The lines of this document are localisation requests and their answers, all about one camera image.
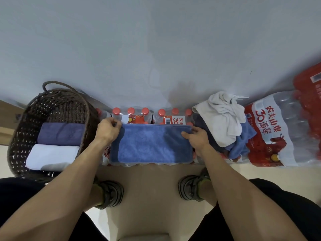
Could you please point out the person's left hand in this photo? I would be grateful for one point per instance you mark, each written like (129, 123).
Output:
(106, 133)

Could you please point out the person's right hand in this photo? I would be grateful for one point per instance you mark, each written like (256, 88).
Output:
(198, 140)

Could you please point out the dark grey towel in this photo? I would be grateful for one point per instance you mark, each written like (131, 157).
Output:
(208, 138)

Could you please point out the cream towel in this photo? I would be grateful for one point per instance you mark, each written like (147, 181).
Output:
(220, 120)

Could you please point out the light blue towel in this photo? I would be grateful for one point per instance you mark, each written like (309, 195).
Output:
(150, 145)

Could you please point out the dark blue towel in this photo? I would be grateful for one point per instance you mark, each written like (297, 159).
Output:
(60, 134)

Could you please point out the dark brown wicker basket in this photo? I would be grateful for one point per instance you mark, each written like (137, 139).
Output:
(57, 105)

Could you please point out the white towel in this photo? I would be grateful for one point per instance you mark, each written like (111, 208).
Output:
(50, 158)

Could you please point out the person's right forearm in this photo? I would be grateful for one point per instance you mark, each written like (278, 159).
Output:
(240, 198)

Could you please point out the person's left forearm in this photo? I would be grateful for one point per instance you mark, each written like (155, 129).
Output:
(55, 195)

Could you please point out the person's right grey shoe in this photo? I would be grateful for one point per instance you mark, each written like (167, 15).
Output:
(188, 188)

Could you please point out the person's grey shoe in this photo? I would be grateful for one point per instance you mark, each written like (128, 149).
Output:
(112, 194)
(188, 188)

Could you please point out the person's left grey shoe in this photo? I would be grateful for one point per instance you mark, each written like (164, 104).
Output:
(112, 194)

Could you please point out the brown paper bag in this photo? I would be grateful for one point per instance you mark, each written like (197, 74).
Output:
(7, 122)

